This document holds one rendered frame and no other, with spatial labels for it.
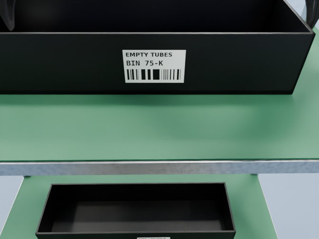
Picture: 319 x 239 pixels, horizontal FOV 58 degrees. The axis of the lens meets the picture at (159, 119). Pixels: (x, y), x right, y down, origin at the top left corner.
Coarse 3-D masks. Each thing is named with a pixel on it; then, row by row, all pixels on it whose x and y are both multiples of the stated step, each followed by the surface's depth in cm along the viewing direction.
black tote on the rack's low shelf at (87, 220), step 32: (64, 192) 97; (96, 192) 97; (128, 192) 97; (160, 192) 97; (192, 192) 97; (224, 192) 94; (64, 224) 94; (96, 224) 94; (128, 224) 94; (160, 224) 94; (192, 224) 94; (224, 224) 94
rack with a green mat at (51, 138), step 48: (0, 96) 49; (48, 96) 49; (96, 96) 49; (144, 96) 49; (192, 96) 49; (240, 96) 49; (288, 96) 49; (0, 144) 41; (48, 144) 41; (96, 144) 41; (144, 144) 41; (192, 144) 41; (240, 144) 41; (288, 144) 41; (240, 192) 105
